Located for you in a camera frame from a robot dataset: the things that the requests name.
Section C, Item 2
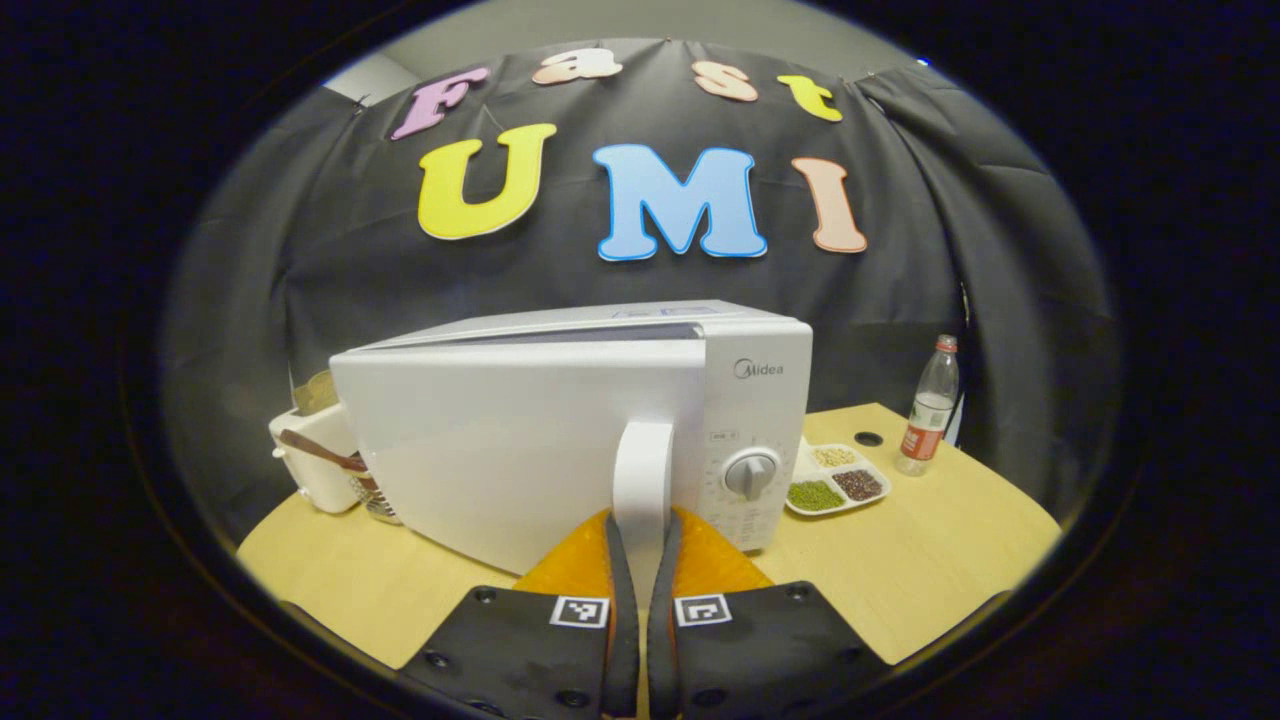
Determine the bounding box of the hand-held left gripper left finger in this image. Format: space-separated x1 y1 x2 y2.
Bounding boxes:
395 508 641 720

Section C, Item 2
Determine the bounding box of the divided white dish with grains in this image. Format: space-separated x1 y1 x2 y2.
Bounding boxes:
785 443 893 518

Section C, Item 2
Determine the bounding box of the brown wooden spoon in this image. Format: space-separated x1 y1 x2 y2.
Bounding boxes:
278 430 371 473

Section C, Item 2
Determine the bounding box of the black backdrop cloth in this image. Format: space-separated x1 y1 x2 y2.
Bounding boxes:
165 38 1116 546

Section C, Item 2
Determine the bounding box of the white microwave oven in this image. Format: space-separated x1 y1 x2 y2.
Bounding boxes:
328 300 814 578

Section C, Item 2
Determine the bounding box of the clear bottle with red label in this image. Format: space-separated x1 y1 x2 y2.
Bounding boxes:
895 335 961 477

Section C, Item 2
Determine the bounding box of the white toaster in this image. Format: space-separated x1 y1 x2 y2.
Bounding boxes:
268 400 366 516

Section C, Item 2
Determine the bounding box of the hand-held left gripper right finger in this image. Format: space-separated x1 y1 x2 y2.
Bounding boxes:
645 508 891 720

